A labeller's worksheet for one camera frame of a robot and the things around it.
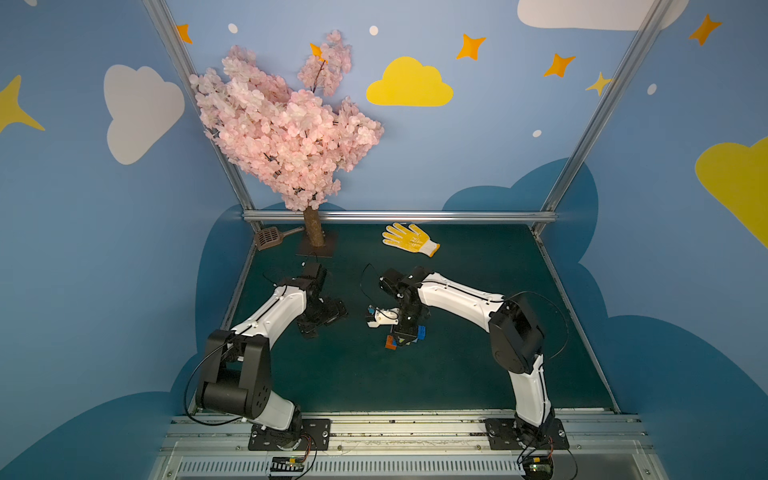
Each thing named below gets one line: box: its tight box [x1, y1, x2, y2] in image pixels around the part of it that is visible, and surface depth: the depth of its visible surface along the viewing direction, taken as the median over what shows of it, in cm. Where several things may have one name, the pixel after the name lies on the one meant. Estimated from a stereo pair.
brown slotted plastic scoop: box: [255, 226, 305, 251], surface depth 117 cm
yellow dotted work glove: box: [382, 222, 441, 257], surface depth 121 cm
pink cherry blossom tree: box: [190, 30, 384, 247], surface depth 76 cm
